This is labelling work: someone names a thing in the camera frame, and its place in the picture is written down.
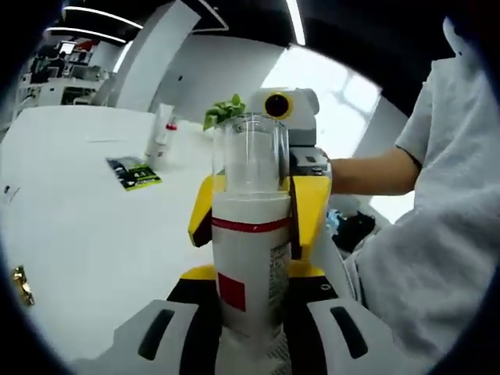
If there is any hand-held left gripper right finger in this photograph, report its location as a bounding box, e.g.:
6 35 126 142
287 263 395 375

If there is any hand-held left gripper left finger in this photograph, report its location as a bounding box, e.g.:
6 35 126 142
111 265 224 375

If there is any white skincare pump bottle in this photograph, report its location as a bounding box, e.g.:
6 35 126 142
210 112 292 375

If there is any green black skincare sachet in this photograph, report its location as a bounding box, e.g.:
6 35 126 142
105 155 163 193

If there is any white skincare tube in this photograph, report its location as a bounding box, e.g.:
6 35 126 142
144 103 176 167

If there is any gold foil skincare sachet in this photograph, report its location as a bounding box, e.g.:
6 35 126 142
9 265 36 308

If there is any dark bag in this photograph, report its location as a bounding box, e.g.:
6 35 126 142
326 209 382 255

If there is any bright window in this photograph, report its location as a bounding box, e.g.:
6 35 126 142
261 45 415 226

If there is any potted green plant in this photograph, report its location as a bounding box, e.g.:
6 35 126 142
202 93 248 132

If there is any straight ceiling light strip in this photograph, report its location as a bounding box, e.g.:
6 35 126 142
286 0 306 47

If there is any person in white shirt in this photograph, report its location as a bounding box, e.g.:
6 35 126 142
343 58 500 375

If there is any white worn chest device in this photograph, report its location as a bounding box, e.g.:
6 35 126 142
443 17 476 58

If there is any row of white desks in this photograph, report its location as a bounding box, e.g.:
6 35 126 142
13 58 114 109

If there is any curved ceiling light strip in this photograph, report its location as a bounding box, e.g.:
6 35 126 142
45 26 127 43
61 5 145 29

